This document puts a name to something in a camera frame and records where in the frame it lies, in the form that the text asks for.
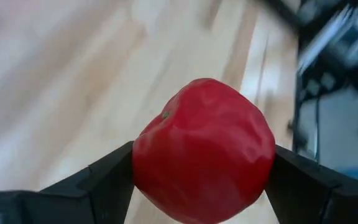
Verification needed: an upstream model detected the red toy apple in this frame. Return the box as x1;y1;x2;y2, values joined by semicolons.
131;77;276;224

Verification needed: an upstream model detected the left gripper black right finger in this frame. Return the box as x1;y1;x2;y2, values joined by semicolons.
264;144;358;224

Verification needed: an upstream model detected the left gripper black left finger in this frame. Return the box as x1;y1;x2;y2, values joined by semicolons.
0;140;135;224

